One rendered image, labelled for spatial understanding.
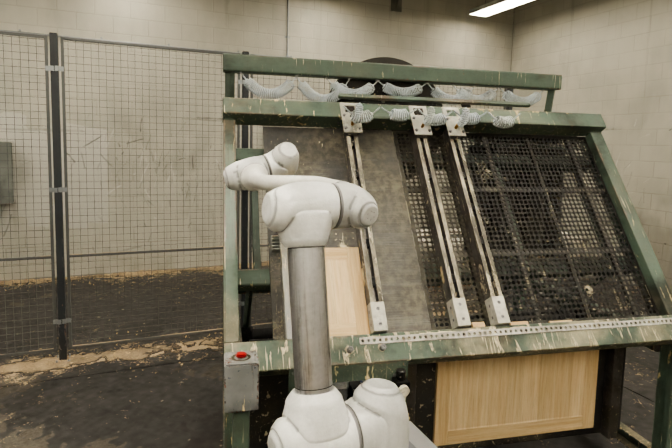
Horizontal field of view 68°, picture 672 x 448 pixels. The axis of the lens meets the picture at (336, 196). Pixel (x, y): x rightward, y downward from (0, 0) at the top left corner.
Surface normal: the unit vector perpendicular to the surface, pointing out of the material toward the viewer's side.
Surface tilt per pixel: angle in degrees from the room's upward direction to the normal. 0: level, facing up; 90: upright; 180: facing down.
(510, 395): 90
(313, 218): 82
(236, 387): 90
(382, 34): 90
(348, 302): 55
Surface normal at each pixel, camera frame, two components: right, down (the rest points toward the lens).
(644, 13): -0.92, 0.01
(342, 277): 0.20, -0.49
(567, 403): 0.22, 0.10
